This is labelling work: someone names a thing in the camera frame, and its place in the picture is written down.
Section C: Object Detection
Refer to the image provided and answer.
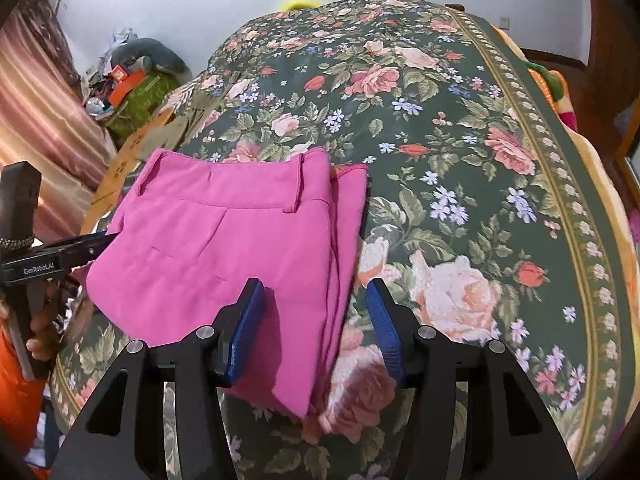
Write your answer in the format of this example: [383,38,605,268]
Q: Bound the pink pants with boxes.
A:
[86,148,368,417]

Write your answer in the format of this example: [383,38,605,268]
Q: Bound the person left hand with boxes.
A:
[26,285,62,362]

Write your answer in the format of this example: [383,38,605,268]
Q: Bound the striped pink curtain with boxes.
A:
[1,0,116,243]

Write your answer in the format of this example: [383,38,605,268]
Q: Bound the olive green folded pants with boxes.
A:
[134,107,205,162]

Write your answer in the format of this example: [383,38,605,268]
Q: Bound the green storage box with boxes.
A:
[105,72,178,148]

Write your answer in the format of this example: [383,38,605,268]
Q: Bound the orange box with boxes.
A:
[107,65,145,107]

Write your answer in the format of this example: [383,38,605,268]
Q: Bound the floral green bedspread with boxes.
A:
[49,0,639,480]

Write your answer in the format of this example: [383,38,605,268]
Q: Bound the wooden door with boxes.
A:
[587,0,639,170]

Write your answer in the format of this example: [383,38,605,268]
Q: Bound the yellow curved bed rail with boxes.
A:
[280,0,322,12]

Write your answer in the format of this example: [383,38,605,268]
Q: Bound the white wall socket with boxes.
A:
[499,16,510,30]

